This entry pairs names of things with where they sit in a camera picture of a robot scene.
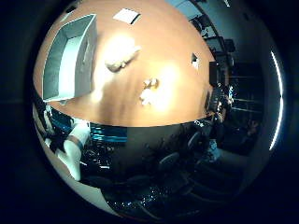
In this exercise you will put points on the blue ribbed panel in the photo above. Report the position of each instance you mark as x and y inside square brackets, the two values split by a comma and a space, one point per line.
[109, 134]

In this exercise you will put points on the small white toy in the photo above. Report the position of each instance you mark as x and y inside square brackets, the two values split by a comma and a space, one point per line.
[145, 97]

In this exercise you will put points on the black office chair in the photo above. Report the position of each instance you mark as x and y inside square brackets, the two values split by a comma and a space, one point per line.
[194, 140]
[169, 161]

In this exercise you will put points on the black computer monitor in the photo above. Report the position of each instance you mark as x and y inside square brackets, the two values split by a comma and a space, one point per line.
[212, 100]
[216, 74]

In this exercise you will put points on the white paper card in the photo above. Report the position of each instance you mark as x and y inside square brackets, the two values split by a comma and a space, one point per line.
[125, 15]

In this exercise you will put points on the small black white block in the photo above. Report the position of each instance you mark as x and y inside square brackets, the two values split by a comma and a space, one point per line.
[195, 61]

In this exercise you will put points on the ceiling light strip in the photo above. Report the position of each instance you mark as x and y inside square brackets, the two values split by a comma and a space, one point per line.
[279, 99]

